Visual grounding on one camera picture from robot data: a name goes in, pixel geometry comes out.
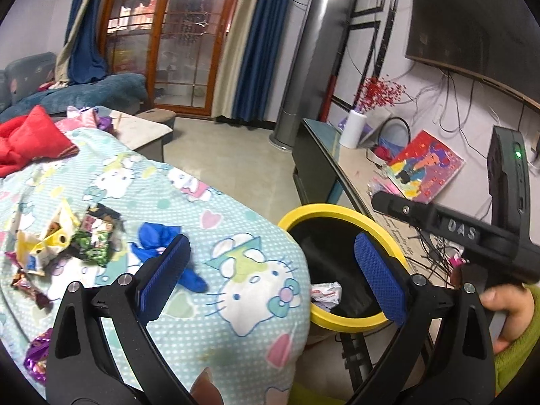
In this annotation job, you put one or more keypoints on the tv cabinet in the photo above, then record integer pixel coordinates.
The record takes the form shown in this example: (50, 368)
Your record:
(326, 172)

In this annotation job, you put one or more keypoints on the blue grey sofa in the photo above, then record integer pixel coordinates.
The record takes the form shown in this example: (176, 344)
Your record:
(20, 92)

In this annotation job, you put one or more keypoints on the right blue curtain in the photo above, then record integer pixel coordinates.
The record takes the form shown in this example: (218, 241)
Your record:
(260, 53)

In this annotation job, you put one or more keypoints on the blue curtain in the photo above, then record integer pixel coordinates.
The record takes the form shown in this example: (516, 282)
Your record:
(260, 53)
(80, 60)

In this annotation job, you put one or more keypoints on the red berry branch decoration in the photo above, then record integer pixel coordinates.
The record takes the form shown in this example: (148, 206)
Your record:
(377, 93)

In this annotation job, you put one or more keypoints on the coffee table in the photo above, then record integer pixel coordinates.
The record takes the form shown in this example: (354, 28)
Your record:
(145, 137)

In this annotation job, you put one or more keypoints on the white orange printed bag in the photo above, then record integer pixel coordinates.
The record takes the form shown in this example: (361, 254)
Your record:
(326, 296)

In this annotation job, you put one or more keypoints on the yellow rimmed black trash bin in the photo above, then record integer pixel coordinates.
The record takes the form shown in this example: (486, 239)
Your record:
(341, 245)

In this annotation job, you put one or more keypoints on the green sleeve forearm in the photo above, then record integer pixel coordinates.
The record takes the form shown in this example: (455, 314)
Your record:
(509, 361)

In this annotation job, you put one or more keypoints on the silver tower air conditioner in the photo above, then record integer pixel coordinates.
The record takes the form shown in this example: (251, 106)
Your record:
(323, 30)

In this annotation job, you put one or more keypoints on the person's left hand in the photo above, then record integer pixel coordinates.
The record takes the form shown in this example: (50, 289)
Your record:
(203, 390)

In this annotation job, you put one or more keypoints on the red blanket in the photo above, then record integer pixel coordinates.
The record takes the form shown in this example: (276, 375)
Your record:
(32, 138)

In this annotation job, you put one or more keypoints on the bead organiser box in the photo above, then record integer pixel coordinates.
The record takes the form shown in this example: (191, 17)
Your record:
(378, 184)

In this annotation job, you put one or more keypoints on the yellow snack wrapper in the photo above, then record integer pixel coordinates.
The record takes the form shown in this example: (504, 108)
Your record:
(34, 253)

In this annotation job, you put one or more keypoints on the green snack packet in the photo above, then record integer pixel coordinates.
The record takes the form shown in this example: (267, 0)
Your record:
(95, 239)

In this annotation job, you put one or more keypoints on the blue plastic bag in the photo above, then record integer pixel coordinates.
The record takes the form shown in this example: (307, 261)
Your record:
(153, 239)

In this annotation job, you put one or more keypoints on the red white candy wrapper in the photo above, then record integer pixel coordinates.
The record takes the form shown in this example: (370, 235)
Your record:
(21, 282)

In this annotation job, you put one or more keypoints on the person's right hand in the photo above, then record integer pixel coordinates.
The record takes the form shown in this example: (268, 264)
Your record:
(518, 303)

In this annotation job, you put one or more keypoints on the hello kitty quilt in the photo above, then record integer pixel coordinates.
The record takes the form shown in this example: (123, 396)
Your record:
(80, 368)

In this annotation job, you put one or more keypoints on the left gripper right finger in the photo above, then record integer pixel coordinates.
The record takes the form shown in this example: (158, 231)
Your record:
(461, 366)

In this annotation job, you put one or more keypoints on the round footstool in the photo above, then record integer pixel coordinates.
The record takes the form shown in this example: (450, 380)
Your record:
(160, 116)

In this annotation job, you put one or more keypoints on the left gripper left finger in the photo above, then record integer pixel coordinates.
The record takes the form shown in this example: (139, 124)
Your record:
(80, 365)

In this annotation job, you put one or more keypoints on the left blue curtain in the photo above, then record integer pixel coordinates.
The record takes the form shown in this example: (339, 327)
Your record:
(80, 60)

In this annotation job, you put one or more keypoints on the white paper roll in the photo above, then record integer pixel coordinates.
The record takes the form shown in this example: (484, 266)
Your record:
(352, 130)

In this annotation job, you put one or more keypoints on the wall mounted television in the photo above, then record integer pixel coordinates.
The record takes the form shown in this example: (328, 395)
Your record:
(491, 40)

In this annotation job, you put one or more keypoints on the wooden glass sliding door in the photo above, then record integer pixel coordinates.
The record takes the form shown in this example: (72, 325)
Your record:
(175, 44)

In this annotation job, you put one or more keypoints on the purple foil wrapper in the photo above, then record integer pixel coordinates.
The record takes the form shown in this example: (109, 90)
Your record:
(36, 358)

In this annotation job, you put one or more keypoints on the colourful diamond painting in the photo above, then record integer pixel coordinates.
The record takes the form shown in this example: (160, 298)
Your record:
(424, 168)

